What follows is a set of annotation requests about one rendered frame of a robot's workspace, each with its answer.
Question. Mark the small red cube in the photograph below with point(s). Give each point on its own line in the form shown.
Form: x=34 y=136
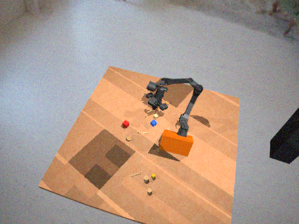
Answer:
x=125 y=124

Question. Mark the blue block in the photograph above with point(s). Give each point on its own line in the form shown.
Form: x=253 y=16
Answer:
x=153 y=123

